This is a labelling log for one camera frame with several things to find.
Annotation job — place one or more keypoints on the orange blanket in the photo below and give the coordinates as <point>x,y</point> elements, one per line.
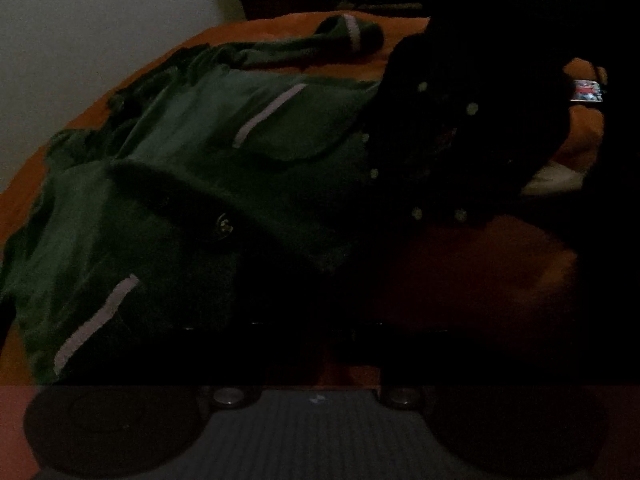
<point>260,27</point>

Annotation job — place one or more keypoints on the dark green jacket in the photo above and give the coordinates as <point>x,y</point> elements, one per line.
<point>200,160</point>

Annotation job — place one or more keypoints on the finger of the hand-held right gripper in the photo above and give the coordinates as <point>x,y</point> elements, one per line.
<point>430,190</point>
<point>430,100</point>

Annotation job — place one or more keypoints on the phone with lit screen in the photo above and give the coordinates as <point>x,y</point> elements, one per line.
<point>587,91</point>

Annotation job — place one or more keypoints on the white cloth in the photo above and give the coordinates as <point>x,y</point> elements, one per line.
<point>550,180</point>

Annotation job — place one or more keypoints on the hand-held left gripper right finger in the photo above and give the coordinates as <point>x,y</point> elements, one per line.
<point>400,355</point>

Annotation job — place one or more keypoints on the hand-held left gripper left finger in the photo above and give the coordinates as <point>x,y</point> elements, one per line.
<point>235,350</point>

